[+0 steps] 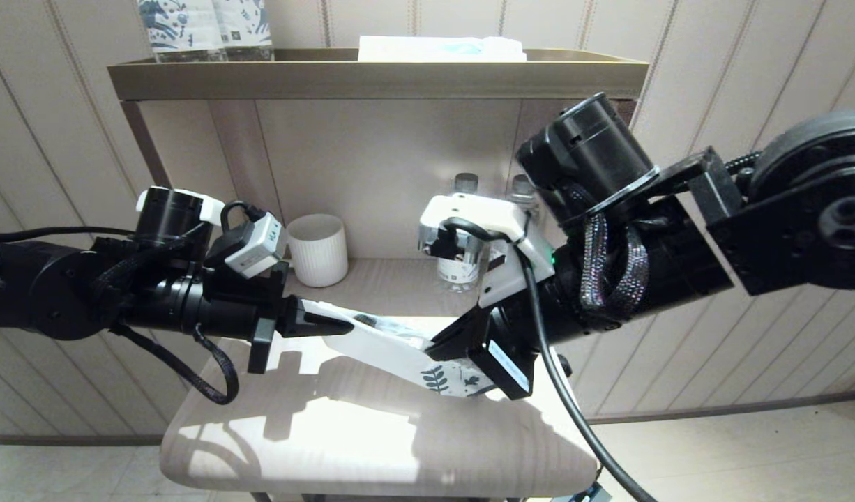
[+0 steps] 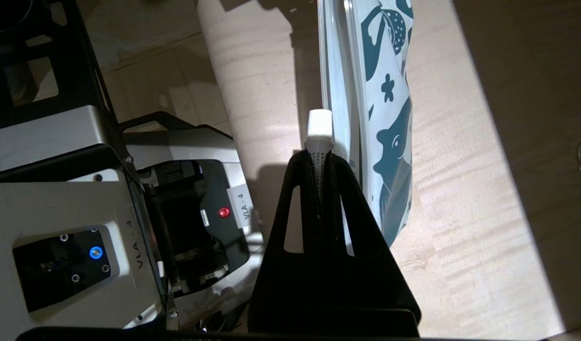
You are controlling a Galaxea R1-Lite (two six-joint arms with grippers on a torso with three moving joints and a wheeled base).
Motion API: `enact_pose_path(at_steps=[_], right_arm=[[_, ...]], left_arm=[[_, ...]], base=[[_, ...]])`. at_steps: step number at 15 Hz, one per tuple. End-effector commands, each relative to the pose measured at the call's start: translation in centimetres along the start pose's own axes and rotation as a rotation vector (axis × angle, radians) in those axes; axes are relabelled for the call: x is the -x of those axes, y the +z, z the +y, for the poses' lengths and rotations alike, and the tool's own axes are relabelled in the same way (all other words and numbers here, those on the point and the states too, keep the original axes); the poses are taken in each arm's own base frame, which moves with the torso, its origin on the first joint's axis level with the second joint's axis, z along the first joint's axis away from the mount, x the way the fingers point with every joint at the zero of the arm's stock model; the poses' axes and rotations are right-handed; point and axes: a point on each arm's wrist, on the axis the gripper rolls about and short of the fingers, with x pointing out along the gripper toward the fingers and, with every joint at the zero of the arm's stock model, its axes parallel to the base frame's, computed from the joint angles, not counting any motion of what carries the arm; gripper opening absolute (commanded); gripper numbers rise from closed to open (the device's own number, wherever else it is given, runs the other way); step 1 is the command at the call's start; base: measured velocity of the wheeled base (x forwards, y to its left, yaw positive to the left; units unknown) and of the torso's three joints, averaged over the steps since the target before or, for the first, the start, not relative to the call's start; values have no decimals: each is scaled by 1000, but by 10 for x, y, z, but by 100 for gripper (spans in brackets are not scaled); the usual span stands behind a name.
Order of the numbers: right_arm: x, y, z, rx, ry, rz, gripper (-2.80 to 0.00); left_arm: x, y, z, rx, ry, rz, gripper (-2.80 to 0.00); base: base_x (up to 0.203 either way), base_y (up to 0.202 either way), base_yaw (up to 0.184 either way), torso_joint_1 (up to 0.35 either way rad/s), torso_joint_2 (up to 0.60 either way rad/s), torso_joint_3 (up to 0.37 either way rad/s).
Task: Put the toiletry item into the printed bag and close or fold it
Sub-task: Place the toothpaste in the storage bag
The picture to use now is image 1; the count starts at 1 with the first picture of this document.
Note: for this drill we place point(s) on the large blue-print water bottle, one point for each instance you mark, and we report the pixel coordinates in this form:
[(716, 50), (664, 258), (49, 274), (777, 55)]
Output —
[(250, 28)]

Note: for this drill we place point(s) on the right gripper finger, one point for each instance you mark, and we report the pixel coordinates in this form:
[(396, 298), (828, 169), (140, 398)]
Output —
[(455, 354), (455, 338)]

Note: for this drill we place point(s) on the white leaf-print plastic bag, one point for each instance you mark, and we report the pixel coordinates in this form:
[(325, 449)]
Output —
[(386, 345)]

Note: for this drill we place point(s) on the blue patterned packages on top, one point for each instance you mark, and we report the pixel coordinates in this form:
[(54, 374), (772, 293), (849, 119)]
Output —
[(183, 31)]

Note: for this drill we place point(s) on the white blue flat packet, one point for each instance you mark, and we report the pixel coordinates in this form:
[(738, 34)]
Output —
[(434, 50)]

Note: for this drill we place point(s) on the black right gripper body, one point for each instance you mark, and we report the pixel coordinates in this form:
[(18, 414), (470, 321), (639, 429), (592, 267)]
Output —
[(518, 348)]

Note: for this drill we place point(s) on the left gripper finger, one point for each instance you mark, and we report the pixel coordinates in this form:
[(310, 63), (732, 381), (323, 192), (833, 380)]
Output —
[(319, 314), (316, 328)]

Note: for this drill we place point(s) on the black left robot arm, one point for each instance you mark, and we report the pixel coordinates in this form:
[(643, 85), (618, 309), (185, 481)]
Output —
[(37, 293)]

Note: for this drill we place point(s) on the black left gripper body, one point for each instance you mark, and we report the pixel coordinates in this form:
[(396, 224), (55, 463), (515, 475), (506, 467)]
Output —
[(225, 314)]

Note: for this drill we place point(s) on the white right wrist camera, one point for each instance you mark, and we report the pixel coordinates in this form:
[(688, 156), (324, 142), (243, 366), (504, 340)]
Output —
[(469, 209)]

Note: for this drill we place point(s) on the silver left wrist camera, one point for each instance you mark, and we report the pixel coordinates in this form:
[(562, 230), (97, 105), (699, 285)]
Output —
[(256, 244)]

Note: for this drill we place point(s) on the small black knob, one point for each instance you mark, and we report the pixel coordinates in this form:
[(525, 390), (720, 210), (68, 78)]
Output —
[(564, 364)]

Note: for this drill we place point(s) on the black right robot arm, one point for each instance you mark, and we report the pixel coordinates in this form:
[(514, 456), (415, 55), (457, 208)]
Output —
[(595, 146)]

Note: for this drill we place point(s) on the beige wooden shelf cabinet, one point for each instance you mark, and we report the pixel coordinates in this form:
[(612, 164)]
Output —
[(372, 153)]

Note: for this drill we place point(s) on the small clear water bottle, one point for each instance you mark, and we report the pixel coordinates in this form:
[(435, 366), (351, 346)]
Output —
[(459, 272), (521, 185)]

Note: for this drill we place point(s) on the white ribbed mug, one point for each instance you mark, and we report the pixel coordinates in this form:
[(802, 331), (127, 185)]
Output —
[(319, 251)]

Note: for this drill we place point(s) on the black blue connector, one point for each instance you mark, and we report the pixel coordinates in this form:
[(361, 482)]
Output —
[(584, 493)]

